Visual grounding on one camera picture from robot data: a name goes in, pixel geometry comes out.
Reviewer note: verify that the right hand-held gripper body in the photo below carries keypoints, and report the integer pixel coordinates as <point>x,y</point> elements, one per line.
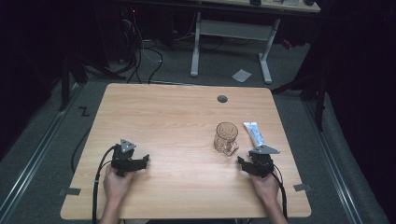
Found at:
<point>263,161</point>

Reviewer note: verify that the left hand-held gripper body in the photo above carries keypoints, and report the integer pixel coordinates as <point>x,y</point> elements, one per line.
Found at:
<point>122,161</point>

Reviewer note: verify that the clear glass mug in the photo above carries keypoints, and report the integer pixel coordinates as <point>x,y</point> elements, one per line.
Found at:
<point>224,141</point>

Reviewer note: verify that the white toothpaste tube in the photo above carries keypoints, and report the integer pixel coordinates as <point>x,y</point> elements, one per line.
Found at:
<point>253,132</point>

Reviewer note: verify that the person's right hand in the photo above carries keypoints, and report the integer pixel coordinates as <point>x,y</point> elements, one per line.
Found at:
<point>267,188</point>

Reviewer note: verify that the person's left hand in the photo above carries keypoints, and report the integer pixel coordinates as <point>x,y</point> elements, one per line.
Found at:
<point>115,186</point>

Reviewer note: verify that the grey tape strip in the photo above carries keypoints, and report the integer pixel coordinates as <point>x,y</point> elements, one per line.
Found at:
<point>71,191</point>
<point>302,187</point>

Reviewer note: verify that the black metal stand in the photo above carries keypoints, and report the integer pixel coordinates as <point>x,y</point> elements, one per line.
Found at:
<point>320,102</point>
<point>64,84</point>

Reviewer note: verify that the grey paper sheet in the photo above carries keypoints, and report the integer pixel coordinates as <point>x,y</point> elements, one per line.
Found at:
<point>241,75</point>

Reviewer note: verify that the small red object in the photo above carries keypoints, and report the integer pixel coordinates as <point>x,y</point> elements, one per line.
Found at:
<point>287,44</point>

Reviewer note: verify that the white-framed background desk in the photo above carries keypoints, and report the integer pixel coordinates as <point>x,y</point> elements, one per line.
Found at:
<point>232,29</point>

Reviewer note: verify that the metal floor rail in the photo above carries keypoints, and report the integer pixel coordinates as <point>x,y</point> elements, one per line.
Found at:
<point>333,161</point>
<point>34,165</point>

